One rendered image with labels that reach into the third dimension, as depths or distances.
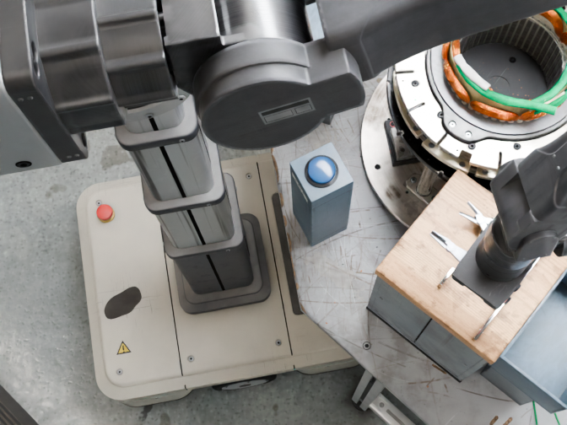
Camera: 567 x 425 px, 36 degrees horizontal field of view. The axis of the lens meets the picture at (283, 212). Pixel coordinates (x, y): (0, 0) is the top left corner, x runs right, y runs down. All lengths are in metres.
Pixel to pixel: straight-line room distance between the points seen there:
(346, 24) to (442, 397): 1.05
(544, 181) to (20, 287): 1.80
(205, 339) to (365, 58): 1.55
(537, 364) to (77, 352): 1.36
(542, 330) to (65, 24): 0.96
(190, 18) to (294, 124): 0.09
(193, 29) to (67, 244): 1.93
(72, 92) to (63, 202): 1.95
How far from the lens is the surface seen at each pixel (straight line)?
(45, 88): 0.50
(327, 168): 1.28
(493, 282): 1.01
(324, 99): 0.52
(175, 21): 0.51
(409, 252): 1.23
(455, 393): 1.49
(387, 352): 1.49
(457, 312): 1.22
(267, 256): 2.05
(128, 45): 0.50
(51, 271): 2.41
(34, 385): 2.37
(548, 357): 1.32
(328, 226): 1.45
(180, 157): 1.25
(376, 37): 0.51
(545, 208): 0.82
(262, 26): 0.51
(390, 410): 2.08
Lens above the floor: 2.25
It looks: 73 degrees down
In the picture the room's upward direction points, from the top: 6 degrees counter-clockwise
